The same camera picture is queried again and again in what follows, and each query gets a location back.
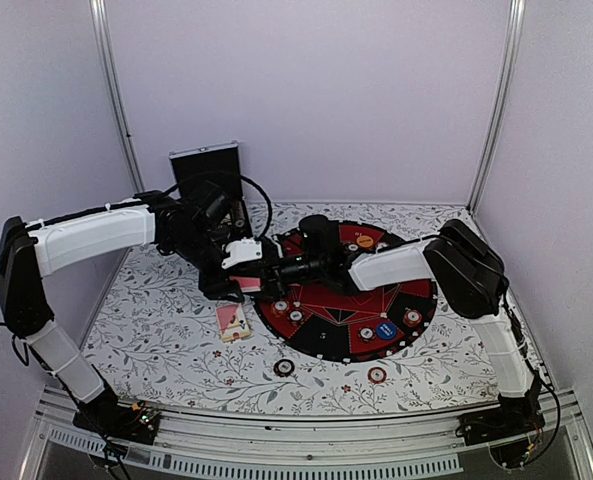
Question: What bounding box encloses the orange chip stack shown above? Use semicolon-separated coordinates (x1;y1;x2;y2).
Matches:
367;367;387;384

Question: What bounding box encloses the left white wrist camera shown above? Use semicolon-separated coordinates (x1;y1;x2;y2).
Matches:
221;238;263;270

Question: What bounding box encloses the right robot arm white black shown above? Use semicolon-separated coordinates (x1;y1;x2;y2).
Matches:
254;215;545;443

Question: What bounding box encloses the blue small blind button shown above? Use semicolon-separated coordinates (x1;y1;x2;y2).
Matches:
375;321;399;341

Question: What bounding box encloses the aluminium frame post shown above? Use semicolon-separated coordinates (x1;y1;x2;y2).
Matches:
89;0;145;193
467;0;526;216

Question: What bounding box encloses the red playing card deck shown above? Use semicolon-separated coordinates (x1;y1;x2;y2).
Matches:
230;276;262;294

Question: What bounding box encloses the orange big blind button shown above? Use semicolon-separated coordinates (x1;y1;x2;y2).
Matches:
356;235;374;248

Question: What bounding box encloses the left aluminium frame post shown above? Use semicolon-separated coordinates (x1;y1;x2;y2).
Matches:
89;0;145;193

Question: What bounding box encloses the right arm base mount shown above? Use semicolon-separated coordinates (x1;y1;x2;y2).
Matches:
455;407;545;470

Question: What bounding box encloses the right aluminium frame post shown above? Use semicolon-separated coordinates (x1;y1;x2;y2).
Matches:
467;0;526;216

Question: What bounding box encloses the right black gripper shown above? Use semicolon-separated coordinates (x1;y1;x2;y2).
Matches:
235;246;326;303

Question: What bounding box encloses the aluminium poker case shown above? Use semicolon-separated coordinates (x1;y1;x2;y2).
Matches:
168;141;252;237

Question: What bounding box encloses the dark red chip stack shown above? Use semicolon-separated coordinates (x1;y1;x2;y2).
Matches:
273;359;295;378

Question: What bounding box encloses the playing card box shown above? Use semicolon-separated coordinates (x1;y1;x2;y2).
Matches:
216;304;251;343

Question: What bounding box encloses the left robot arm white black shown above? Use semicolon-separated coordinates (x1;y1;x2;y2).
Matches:
0;180;257;434

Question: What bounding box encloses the floral white table cloth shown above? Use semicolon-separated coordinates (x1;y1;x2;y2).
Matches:
83;203;499;416

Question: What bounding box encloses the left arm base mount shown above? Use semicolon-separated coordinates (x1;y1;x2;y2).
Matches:
73;399;161;445

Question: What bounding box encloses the round red black poker mat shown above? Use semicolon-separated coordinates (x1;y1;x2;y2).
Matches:
254;221;438;363

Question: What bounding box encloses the front aluminium rail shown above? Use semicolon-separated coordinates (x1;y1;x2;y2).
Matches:
19;388;593;479

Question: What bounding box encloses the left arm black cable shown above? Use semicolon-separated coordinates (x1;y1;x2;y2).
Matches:
163;173;273;241

